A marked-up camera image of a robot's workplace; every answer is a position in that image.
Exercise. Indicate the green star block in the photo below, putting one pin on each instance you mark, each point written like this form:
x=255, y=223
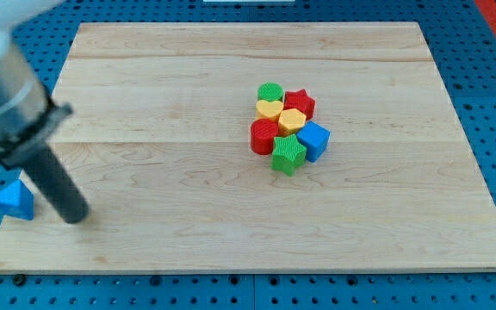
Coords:
x=288, y=154

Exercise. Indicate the green cylinder block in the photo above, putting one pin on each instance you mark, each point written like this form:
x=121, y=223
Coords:
x=270, y=92

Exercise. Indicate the blue triangle block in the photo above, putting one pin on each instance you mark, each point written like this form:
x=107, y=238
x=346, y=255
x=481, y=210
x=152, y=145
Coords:
x=16, y=200

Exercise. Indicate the yellow pentagon block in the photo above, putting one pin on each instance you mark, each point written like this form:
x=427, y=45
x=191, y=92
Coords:
x=291, y=121

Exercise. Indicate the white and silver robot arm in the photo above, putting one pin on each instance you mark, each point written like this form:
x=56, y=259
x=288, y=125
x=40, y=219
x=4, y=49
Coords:
x=28, y=115

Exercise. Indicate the yellow heart block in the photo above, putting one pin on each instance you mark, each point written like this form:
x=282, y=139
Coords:
x=269, y=110

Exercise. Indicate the red cylinder block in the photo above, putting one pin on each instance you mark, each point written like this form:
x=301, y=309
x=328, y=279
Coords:
x=263, y=132

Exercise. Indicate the blue cube block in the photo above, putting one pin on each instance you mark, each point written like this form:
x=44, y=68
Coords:
x=315, y=138

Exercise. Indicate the red star block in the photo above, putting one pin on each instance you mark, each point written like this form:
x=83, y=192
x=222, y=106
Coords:
x=300, y=100

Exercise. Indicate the wooden board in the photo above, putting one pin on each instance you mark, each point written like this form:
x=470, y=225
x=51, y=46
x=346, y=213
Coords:
x=158, y=143

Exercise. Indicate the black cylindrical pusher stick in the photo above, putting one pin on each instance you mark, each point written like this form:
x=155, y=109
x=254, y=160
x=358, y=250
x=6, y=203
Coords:
x=53, y=181

